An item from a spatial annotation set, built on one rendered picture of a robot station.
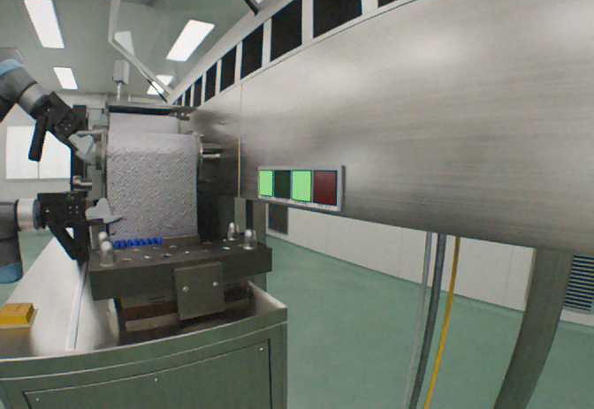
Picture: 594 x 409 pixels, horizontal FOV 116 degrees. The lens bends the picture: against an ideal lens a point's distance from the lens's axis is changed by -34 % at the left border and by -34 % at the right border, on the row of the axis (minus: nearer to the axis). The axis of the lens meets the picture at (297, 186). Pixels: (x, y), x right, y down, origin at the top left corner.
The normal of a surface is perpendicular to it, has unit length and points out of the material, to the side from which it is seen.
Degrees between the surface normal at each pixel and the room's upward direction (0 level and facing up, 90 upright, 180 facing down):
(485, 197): 90
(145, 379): 90
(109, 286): 90
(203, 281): 90
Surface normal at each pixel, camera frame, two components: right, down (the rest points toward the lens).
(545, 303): -0.80, 0.02
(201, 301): 0.61, 0.05
